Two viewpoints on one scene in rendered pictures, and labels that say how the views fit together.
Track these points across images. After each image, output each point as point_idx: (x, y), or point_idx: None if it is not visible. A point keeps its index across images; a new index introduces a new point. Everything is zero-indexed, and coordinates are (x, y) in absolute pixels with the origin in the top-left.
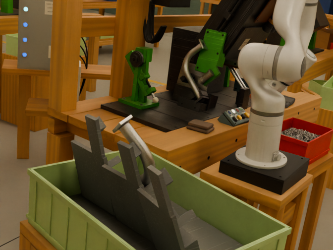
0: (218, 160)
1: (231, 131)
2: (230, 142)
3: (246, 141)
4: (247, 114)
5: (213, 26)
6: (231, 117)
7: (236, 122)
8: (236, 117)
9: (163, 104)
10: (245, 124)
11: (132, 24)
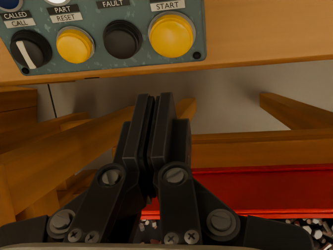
0: (19, 84)
1: (4, 83)
2: (48, 81)
3: (189, 70)
4: (159, 41)
5: None
6: (10, 33)
7: (37, 68)
8: (28, 55)
9: None
10: (129, 72)
11: None
